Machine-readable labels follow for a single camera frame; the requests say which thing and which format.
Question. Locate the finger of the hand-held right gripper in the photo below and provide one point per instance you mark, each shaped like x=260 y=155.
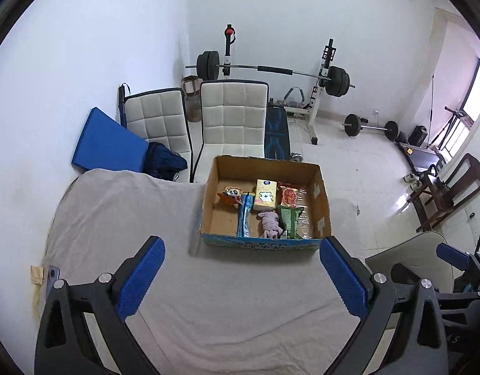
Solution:
x=403 y=271
x=454 y=254

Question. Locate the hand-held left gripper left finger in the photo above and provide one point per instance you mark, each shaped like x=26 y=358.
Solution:
x=142 y=277

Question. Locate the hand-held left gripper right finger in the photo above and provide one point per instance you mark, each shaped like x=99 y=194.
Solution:
x=343 y=277

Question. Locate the green snack packet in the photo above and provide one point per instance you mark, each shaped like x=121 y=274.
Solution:
x=290 y=220

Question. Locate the purple soft cloth toy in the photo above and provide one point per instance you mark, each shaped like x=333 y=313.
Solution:
x=270 y=222

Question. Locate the red snack packet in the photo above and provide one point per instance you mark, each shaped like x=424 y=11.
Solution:
x=289 y=196

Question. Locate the cardboard box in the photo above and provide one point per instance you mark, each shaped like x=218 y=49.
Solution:
x=224 y=218

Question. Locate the yellow tissue pack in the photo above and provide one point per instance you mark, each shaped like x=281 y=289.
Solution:
x=265 y=197

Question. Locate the long blue snack packet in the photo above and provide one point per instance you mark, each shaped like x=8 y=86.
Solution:
x=245 y=215

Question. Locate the orange panda snack packet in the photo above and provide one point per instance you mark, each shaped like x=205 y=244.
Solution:
x=232 y=193

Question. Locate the beige office chair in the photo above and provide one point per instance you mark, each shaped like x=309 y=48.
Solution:
x=403 y=250

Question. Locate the brown wooden chair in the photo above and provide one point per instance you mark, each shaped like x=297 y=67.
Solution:
x=468 y=179

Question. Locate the white shoes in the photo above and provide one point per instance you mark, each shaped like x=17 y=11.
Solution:
x=412 y=179

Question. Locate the blue smartphone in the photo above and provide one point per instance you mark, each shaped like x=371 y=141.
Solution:
x=51 y=275

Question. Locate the treadmill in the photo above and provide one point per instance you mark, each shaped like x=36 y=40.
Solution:
x=419 y=156

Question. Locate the yellow paper note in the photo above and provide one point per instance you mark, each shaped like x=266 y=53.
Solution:
x=37 y=274

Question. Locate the dark blue jacket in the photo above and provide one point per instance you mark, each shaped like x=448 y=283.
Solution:
x=163 y=160

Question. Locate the black speaker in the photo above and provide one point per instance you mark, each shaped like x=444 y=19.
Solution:
x=419 y=134

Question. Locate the metal bowl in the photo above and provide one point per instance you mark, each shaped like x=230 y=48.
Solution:
x=297 y=158

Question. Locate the black stand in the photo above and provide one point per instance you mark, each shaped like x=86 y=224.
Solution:
x=452 y=125

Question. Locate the blue foam mat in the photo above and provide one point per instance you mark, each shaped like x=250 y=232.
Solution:
x=107 y=140

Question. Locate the short barbell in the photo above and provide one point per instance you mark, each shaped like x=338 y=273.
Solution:
x=352 y=125

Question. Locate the black bench pad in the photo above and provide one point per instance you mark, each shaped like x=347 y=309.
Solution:
x=277 y=132

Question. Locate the window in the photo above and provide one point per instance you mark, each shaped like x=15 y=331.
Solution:
x=476 y=93

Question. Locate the white quilted chair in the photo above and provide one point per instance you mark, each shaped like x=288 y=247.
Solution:
x=232 y=113
x=158 y=113

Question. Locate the clear water jug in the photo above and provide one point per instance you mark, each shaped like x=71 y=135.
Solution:
x=193 y=108

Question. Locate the white barbell rack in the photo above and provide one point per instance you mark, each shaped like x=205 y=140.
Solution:
x=322 y=86

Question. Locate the long barbell with black plates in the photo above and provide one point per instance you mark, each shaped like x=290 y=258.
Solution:
x=275 y=71

